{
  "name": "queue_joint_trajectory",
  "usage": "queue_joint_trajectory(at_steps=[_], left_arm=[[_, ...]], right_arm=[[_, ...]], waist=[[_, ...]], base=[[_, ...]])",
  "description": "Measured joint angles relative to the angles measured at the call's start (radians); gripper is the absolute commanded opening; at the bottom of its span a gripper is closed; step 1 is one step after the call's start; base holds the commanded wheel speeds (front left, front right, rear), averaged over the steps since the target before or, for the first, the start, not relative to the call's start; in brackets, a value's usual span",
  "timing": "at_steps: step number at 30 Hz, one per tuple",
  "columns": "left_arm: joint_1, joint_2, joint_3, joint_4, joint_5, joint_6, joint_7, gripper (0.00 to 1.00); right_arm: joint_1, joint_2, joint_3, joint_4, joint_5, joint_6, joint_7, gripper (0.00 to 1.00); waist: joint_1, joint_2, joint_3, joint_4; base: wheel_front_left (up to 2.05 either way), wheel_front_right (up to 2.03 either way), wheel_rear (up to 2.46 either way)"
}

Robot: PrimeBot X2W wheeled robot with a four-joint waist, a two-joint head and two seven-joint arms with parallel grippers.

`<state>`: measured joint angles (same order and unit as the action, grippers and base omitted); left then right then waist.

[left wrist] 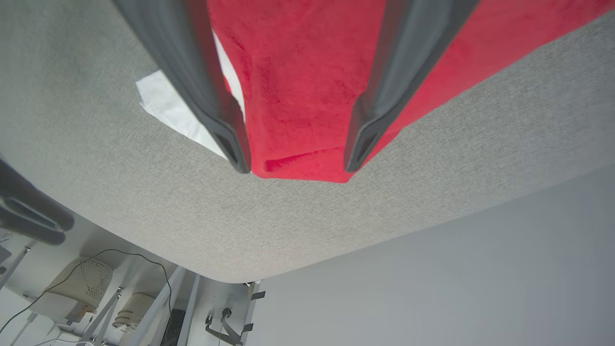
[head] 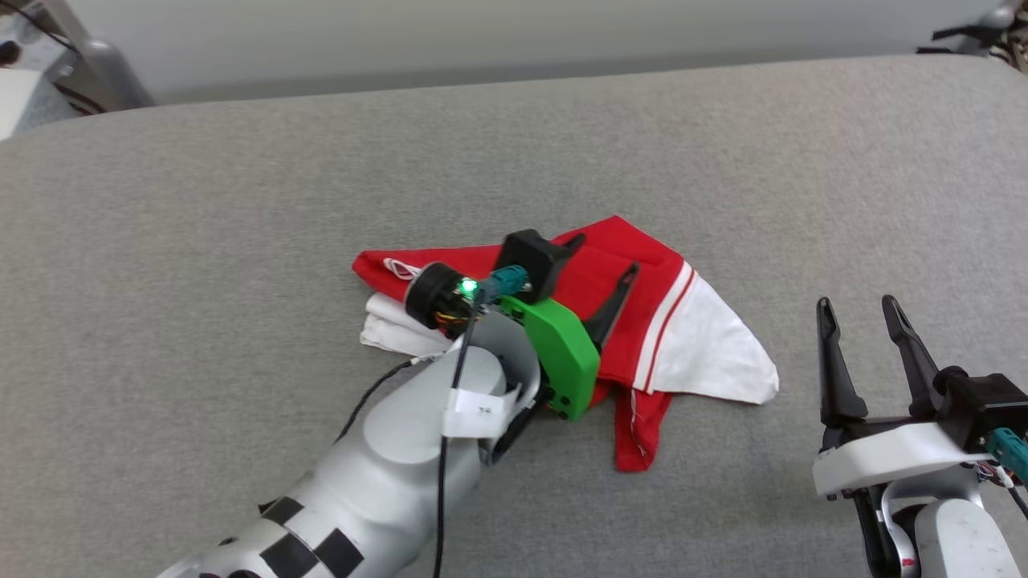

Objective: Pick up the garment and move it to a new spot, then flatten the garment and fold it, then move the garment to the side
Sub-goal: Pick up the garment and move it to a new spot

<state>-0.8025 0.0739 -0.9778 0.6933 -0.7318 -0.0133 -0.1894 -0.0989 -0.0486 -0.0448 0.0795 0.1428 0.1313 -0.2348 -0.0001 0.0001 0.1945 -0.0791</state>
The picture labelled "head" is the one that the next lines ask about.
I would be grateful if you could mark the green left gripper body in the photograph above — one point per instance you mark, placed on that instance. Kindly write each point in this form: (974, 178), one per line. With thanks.
(566, 353)

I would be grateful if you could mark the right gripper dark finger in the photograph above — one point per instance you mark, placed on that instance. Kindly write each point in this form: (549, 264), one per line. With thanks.
(911, 353)
(837, 377)

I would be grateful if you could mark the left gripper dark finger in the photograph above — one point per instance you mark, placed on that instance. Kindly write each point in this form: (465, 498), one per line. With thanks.
(574, 242)
(612, 313)

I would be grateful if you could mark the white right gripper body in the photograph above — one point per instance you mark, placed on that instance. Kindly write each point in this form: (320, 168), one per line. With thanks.
(891, 457)

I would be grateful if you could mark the red and white garment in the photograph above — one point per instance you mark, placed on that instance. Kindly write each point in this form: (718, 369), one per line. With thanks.
(707, 345)

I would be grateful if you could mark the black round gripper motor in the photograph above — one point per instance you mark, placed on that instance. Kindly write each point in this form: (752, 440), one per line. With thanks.
(430, 293)

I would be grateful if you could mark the black tape strip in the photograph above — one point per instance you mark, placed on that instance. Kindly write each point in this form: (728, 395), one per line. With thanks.
(948, 50)
(960, 32)

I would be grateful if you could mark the white grey sneaker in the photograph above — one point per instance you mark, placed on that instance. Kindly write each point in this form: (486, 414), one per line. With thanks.
(1013, 54)

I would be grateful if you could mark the grey metal partition leg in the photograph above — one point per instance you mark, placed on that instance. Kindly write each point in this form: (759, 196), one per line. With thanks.
(108, 76)
(998, 16)

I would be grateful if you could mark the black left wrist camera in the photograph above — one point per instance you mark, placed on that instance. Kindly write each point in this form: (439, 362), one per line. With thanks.
(530, 257)

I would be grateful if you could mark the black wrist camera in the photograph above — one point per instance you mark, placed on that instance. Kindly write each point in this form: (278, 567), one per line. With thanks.
(530, 257)
(984, 401)

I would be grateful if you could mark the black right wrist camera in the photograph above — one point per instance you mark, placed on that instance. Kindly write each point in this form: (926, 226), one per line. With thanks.
(984, 401)

